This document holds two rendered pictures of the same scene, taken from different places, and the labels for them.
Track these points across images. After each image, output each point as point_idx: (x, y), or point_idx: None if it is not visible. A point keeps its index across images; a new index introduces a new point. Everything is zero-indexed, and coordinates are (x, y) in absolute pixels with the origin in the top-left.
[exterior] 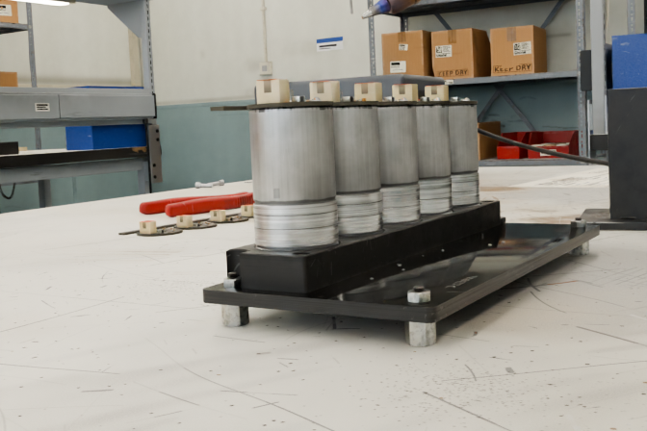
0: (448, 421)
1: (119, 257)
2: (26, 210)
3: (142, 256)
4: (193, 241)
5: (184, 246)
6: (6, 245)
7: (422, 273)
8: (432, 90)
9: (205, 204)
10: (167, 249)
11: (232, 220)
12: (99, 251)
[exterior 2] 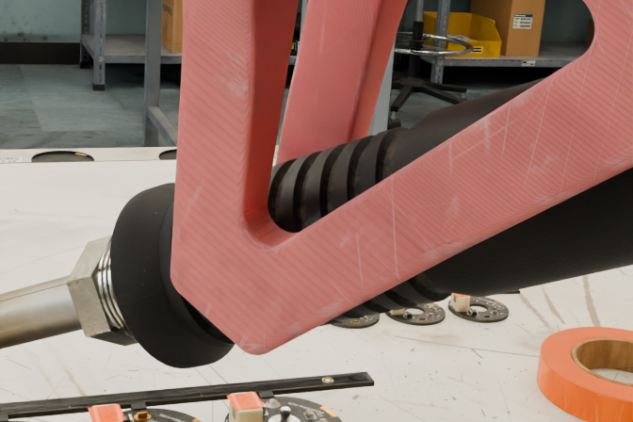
0: None
1: (24, 387)
2: (274, 157)
3: (41, 398)
4: (172, 377)
5: (133, 390)
6: (40, 277)
7: None
8: (233, 410)
9: None
10: (103, 389)
11: (341, 321)
12: (52, 352)
